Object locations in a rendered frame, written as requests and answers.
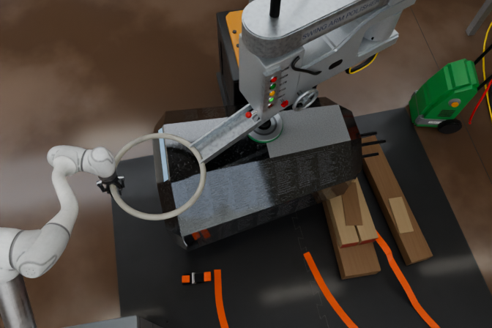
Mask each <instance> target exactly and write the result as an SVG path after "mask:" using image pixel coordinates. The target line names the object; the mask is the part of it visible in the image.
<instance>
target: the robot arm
mask: <svg viewBox="0 0 492 328"><path fill-rule="evenodd" d="M47 160H48V162H49V164H50V165H52V166H53V167H54V169H53V172H52V182H53V186H54V188H55V190H56V194H57V196H58V198H59V201H60V204H61V210H60V211H59V213H58V214H57V215H56V216H55V217H54V218H52V219H51V220H50V221H49V222H48V223H46V224H45V225H44V226H43V227H42V229H41V230H39V229H37V230H20V229H17V228H2V227H0V314H1V317H2V321H3V323H4V327H5V328H37V325H36V322H35V319H34V314H33V312H32V308H31V304H30V301H29V296H28V293H27V290H26V285H25V282H24V279H23V276H24V277H29V278H36V277H39V276H41V275H43V274H45V273H46V272H47V271H48V270H49V269H50V268H51V267H52V266H53V265H54V264H55V263H56V262H57V261H58V260H59V258H60V256H61V255H62V253H63V252H64V250H65V248H66V246H67V243H68V241H69V239H70V236H71V233H72V229H73V227H74V225H75V221H76V219H77V216H78V202H77V199H76V197H75V195H74V193H73V191H72V189H71V187H70V185H69V183H68V181H67V179H66V176H71V175H73V174H75V173H77V172H79V171H85V172H88V173H91V174H94V175H97V176H98V178H99V179H100V180H101V181H97V186H98V187H100V189H101V190H102V192H103V193H104V192H107V194H110V195H111V197H112V198H113V196H112V194H111V190H110V187H109V185H111V184H114V185H116V186H117V187H118V191H119V194H120V195H122V192H121V191H122V188H125V186H124V175H121V176H117V173H116V163H115V159H114V158H113V155H112V154H111V153H110V151H109V150H107V149H106V148H104V147H101V146H100V147H96V148H94V149H83V148H80V147H77V146H65V145H62V146H55V147H53V148H51V149H50V150H49V152H48V154H47ZM118 180H120V181H121V183H122V184H120V183H119V182H118ZM103 184H105V185H106V187H105V188H104V187H103Z"/></svg>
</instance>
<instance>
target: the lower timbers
mask: <svg viewBox="0 0 492 328"><path fill-rule="evenodd" d="M371 141H377V138H376V136H375V135H372V136H369V137H366V138H362V144H363V143H367V142H371ZM376 152H378V153H379V155H377V156H372V157H365V158H362V168H363V171H364V172H365V175H366V177H367V179H368V181H369V183H370V186H371V188H372V190H373V193H374V195H375V197H376V200H377V201H378V203H379V206H380V208H381V210H382V212H383V215H384V217H385V219H386V221H387V224H388V226H389V229H390V230H391V232H392V235H393V237H394V239H395V242H396V244H397V246H398V248H399V251H400V253H401V255H402V257H403V260H404V261H405V263H406V266H408V265H410V264H415V263H417V262H420V261H424V260H427V259H429V258H430V257H432V256H433V254H432V252H431V250H430V248H429V247H428V243H427V242H426V240H425V237H424V236H423V234H422V232H421V230H420V227H419V226H418V223H417V221H416V219H415V217H414V215H413V213H412V211H411V209H410V207H409V205H408V202H407V200H406V198H405V196H404V194H403V192H402V190H401V188H400V186H399V184H398V181H397V179H396V178H395V175H394V173H393V172H392V169H391V168H390V165H389V163H388V162H387V159H386V157H385V155H384V153H383V151H382V149H381V147H380V145H379V143H378V144H374V145H369V146H362V155H364V154H371V153H376ZM397 197H402V199H403V202H404V204H405V207H406V211H407V213H408V215H409V219H410V221H411V225H412V228H413V229H414V231H412V232H408V233H403V234H399V232H398V228H397V226H396V223H395V219H394V217H393V214H392V210H391V208H390V204H389V201H388V199H389V198H397ZM322 204H323V207H324V212H325V215H326V219H327V224H328V227H329V232H330V236H331V239H332V244H333V247H334V251H335V256H336V259H337V263H338V268H339V271H340V276H341V279H342V280H344V279H349V278H353V277H362V276H366V275H374V274H376V273H378V272H380V271H381V268H380V265H379V261H378V258H377V255H376V251H375V248H374V245H373V243H372V242H369V243H366V244H362V245H358V243H357V244H356V245H355V246H351V247H344V248H339V246H338V241H337V238H336V236H335V231H334V228H333V224H332V220H331V217H330V214H329V210H328V207H327V202H326V201H323V202H322Z"/></svg>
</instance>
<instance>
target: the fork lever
mask: <svg viewBox="0 0 492 328"><path fill-rule="evenodd" d="M250 109H252V107H251V105H250V104H247V105H246V106H245V107H244V108H242V109H240V110H239V111H237V112H236V113H235V114H233V115H232V116H230V117H229V118H227V119H226V120H225V121H223V122H222V123H220V124H219V125H218V126H216V127H215V128H213V129H212V130H210V131H209V132H208V133H206V134H205V135H203V136H201V137H200V138H199V139H198V140H196V141H194V142H193V143H191V144H190V145H189V147H190V148H192V147H193V146H194V147H195V148H196V149H197V150H198V151H199V152H200V154H201V156H202V157H203V159H202V160H200V161H199V163H200V164H202V163H205V164H206V163H208V162H209V161H210V160H212V159H213V158H215V157H216V156H218V155H219V154H220V153H222V152H224V151H225V150H226V149H227V148H229V147H230V146H232V145H234V144H235V143H236V142H237V141H239V140H241V139H242V138H244V137H245V136H246V135H248V134H249V133H251V132H252V131H254V130H255V129H256V128H257V127H259V126H261V125H262V124H263V123H264V122H266V121H268V120H269V119H271V118H272V117H273V116H275V115H276V114H278V113H280V112H282V111H283V110H284V109H285V108H284V109H282V110H281V111H278V112H277V113H274V114H272V115H271V116H269V117H267V118H265V119H263V120H261V119H259V120H258V121H257V122H254V121H253V119H252V118H251V117H250V118H247V117H246V116H245V114H246V113H247V112H248V111H249V110H250Z"/></svg>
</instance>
